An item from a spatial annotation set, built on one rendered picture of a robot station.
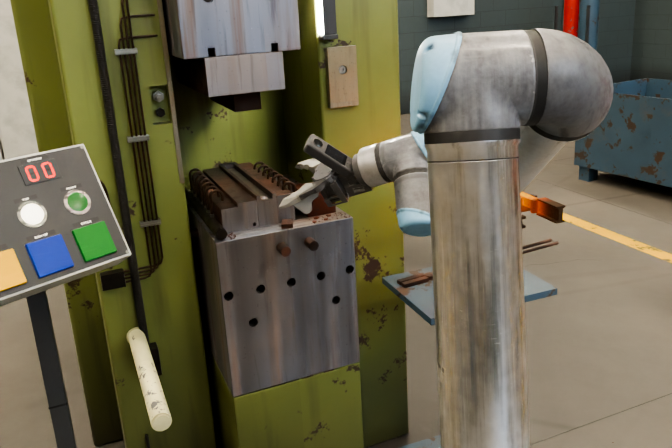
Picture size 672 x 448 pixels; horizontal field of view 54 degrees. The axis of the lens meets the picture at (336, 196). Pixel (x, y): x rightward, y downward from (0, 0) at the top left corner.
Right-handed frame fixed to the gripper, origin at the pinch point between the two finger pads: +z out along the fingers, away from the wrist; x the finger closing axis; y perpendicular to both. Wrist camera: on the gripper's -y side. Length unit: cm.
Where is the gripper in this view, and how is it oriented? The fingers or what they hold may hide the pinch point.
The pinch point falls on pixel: (285, 184)
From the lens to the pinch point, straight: 153.4
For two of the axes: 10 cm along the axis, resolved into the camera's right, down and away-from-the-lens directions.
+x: 2.0, -6.4, 7.4
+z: -8.6, 2.5, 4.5
